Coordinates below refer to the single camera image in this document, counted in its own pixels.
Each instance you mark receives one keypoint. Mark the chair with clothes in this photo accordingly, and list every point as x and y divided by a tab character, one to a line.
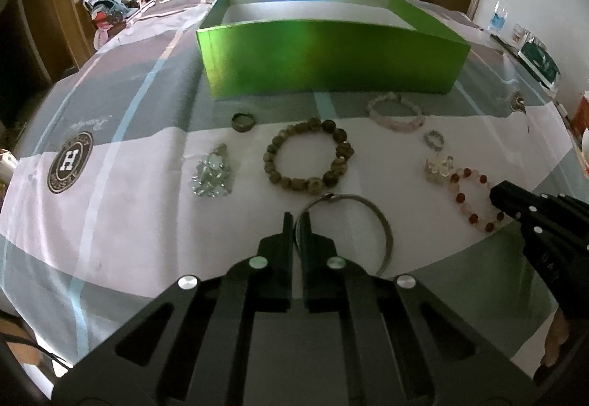
105	15

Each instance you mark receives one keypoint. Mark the crystal pendant cluster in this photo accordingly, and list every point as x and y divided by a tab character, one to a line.
213	176

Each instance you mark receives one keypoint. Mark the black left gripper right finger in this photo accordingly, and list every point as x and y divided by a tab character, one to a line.
402	345

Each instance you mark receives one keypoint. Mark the green book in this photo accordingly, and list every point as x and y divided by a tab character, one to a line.
541	64

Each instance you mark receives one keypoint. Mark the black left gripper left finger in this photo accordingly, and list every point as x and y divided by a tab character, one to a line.
190	345

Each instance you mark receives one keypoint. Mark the plaid bed sheet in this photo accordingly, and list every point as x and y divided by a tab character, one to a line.
100	216

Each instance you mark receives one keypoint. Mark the clear crystal charm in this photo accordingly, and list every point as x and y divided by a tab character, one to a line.
439	169

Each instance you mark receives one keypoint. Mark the plastic water bottle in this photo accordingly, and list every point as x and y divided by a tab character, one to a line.
499	17

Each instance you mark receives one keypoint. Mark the green cardboard box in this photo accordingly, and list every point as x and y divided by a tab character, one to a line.
270	47

